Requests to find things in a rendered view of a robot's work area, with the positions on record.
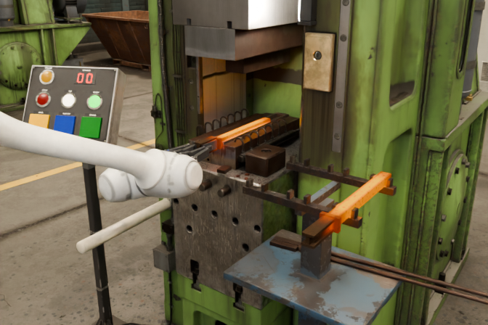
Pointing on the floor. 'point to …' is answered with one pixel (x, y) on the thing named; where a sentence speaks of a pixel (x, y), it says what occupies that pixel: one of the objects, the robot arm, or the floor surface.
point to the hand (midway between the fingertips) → (207, 146)
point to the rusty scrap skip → (124, 36)
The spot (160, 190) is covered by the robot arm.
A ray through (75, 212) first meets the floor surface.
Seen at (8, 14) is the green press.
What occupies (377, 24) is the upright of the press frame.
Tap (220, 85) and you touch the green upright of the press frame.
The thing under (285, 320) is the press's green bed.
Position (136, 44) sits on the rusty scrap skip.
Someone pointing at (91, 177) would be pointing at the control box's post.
